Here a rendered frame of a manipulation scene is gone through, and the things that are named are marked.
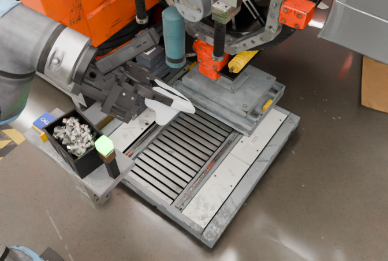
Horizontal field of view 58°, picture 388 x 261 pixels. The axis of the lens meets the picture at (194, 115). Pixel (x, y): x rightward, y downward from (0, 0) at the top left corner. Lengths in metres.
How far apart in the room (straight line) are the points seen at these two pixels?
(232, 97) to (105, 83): 1.22
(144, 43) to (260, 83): 1.33
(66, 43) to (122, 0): 1.08
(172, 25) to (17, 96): 0.84
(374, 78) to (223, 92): 1.02
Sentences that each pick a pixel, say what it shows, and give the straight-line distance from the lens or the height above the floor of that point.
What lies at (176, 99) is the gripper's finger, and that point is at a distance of 0.62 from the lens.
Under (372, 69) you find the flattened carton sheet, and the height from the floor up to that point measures 0.01.
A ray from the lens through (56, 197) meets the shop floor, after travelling 1.85.
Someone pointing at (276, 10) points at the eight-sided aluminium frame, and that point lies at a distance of 1.26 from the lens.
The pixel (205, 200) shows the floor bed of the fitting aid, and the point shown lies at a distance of 1.63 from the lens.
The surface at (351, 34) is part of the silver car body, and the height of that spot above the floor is 0.81.
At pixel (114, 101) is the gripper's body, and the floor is 1.10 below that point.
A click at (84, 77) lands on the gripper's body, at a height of 1.12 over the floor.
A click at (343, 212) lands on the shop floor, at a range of 1.83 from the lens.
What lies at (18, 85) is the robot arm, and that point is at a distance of 0.68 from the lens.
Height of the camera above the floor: 1.56
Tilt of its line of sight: 51 degrees down
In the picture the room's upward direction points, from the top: straight up
